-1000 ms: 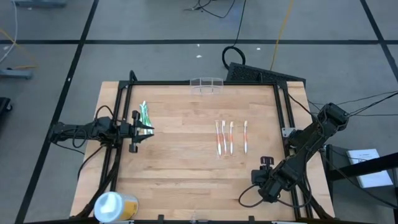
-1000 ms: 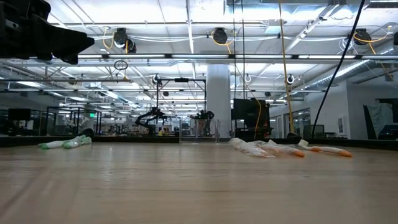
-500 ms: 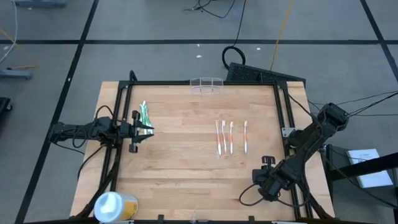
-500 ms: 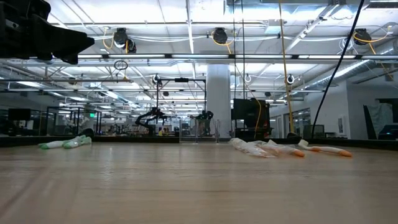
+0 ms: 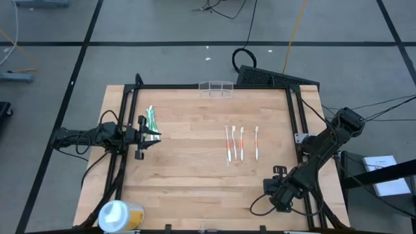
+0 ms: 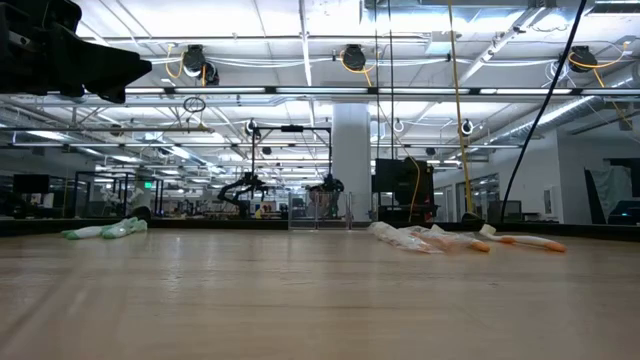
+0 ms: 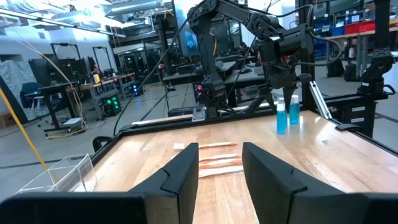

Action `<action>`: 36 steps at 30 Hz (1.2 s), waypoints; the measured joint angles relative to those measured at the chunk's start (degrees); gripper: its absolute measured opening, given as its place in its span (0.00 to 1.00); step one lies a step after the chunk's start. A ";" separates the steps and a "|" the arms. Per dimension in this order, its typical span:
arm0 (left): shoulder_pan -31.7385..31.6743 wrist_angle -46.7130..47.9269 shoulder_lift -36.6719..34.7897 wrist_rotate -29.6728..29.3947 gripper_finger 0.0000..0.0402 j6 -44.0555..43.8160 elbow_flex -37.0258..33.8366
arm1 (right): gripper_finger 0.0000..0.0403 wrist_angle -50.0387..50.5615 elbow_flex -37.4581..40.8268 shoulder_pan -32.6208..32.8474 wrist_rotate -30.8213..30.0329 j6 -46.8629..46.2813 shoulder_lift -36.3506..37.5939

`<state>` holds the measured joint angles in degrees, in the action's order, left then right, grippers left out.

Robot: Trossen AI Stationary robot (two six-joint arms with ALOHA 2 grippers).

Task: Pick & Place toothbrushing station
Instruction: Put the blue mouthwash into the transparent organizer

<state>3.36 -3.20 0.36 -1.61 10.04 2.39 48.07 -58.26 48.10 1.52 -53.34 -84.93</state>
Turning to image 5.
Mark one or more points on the white booklet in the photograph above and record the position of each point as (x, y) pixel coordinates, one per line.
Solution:
(395, 188)

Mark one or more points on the clear acrylic organizer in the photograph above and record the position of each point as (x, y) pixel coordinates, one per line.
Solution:
(216, 85)

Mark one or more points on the black caster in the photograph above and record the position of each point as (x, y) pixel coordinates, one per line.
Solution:
(4, 112)

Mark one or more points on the silver mounting plate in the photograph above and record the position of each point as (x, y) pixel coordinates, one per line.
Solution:
(299, 138)

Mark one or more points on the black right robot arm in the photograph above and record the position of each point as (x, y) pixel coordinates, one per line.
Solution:
(325, 143)

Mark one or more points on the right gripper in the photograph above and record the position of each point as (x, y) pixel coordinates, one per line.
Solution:
(283, 191)

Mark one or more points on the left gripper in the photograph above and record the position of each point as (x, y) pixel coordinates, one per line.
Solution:
(139, 138)

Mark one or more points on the black perforated metal case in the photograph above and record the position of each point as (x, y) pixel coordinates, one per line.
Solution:
(260, 76)

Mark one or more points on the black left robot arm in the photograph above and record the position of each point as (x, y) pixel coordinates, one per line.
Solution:
(97, 135)

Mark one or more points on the black side stand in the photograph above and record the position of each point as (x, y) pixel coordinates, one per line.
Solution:
(373, 175)

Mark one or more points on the grey-blue table foot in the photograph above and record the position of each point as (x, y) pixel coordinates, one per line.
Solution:
(39, 3)
(16, 77)

